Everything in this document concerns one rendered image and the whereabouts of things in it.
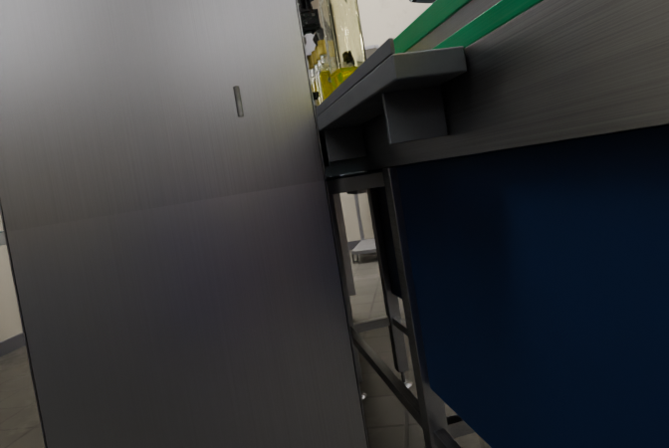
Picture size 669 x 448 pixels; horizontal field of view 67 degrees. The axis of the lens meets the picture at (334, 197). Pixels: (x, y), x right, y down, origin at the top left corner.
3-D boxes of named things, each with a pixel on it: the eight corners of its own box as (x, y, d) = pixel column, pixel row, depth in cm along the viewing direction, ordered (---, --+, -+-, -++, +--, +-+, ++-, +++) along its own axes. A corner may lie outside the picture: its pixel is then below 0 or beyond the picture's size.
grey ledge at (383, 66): (295, 171, 149) (288, 133, 148) (324, 167, 151) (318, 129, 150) (404, 138, 56) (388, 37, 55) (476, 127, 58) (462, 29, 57)
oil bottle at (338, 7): (334, 107, 92) (311, -37, 91) (362, 104, 94) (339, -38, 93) (343, 101, 87) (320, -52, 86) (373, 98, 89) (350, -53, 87)
